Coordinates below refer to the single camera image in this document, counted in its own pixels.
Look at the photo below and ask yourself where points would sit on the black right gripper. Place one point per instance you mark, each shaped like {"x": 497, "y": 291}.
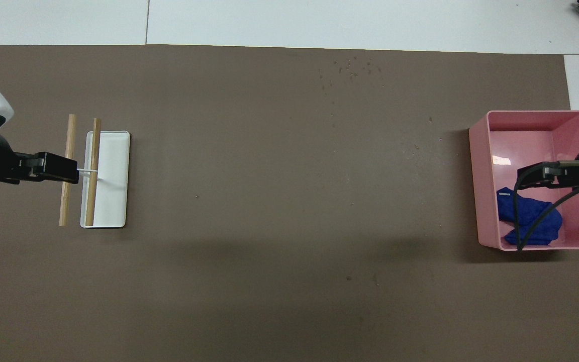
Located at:
{"x": 578, "y": 176}

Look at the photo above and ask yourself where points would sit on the blue towel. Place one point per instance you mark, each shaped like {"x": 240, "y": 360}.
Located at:
{"x": 536, "y": 221}

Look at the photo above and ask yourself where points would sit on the pink plastic bin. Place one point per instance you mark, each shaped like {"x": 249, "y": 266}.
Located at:
{"x": 520, "y": 141}

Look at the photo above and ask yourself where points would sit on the white rack with wooden rods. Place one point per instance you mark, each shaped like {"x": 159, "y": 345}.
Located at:
{"x": 113, "y": 191}

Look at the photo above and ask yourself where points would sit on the brown table mat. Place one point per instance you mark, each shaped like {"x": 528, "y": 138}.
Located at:
{"x": 279, "y": 201}

